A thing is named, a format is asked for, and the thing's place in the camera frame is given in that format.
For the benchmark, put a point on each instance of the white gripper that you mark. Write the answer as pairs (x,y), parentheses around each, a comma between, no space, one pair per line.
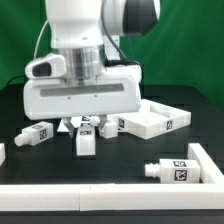
(46,95)

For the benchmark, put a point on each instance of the white square tabletop part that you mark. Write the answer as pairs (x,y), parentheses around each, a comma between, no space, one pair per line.
(153,119)

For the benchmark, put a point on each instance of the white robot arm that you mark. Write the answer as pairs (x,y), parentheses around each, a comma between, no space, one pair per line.
(86,73)

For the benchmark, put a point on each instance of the white tag sheet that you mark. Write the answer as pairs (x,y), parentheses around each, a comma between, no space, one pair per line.
(79,121)

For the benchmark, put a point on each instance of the white block left edge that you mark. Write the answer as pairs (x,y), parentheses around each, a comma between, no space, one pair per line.
(2,153)

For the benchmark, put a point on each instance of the white fence wall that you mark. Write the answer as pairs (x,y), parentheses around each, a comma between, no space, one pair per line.
(209,194)

